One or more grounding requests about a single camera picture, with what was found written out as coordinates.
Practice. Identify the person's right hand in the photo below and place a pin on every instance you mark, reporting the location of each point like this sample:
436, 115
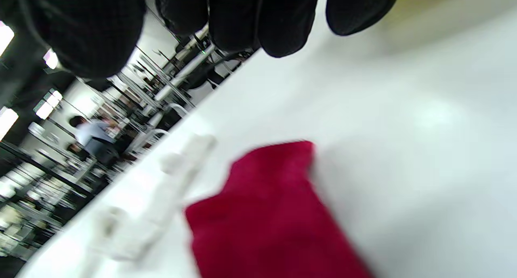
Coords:
101, 23

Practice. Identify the pink sock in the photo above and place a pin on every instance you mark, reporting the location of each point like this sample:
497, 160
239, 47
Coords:
266, 221

